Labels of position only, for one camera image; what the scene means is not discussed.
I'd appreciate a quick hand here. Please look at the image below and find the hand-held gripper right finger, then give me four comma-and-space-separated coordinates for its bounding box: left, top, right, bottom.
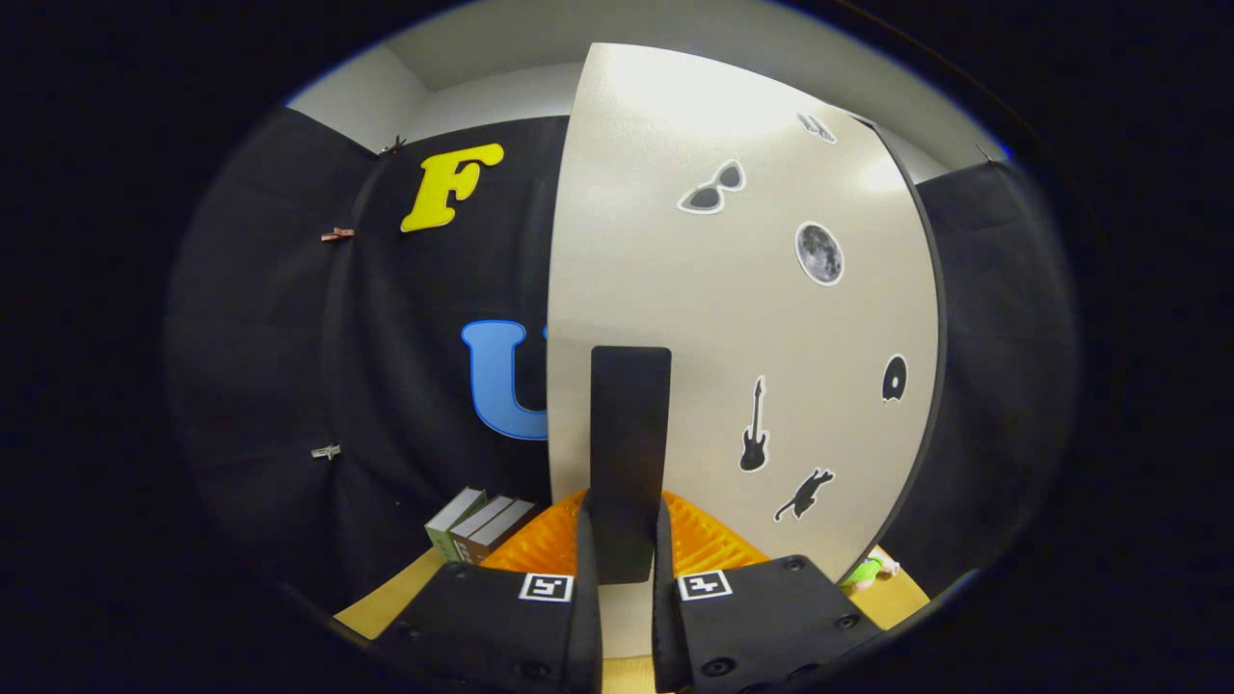
652, 490, 885, 694

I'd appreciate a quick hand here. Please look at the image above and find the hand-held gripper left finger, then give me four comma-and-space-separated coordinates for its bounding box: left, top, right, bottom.
369, 490, 604, 694

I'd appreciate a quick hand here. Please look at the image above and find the black door handle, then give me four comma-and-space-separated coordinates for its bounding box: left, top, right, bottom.
590, 345, 673, 586

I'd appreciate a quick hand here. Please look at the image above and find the green toy with pink ends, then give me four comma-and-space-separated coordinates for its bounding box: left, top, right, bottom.
839, 547, 902, 591

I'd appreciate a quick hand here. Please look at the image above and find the black backdrop cloth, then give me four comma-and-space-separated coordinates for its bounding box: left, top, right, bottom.
164, 106, 1081, 618

